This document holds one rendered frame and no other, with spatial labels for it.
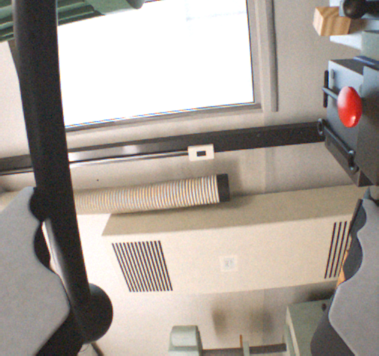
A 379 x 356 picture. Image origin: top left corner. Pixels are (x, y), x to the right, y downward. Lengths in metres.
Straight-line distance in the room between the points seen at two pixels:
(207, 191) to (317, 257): 0.75
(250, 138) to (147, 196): 0.62
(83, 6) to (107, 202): 1.52
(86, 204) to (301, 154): 1.24
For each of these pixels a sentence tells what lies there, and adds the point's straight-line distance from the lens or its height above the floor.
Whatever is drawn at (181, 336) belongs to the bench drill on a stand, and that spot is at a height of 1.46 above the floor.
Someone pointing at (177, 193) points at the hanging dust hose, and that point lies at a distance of 1.57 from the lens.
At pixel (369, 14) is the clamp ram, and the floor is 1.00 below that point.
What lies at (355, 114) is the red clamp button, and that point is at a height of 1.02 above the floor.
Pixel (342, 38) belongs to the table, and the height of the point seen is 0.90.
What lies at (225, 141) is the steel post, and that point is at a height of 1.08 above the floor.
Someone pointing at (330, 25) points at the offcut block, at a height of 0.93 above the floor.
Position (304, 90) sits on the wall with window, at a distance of 1.62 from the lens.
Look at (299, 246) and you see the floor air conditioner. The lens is 1.72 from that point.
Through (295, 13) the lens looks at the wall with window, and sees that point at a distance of 1.55.
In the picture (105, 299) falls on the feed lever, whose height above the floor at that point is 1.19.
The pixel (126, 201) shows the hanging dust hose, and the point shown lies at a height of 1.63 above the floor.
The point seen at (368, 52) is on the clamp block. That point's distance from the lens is 0.33.
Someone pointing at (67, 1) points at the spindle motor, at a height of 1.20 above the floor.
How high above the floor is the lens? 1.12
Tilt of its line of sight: 6 degrees up
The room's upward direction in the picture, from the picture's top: 96 degrees counter-clockwise
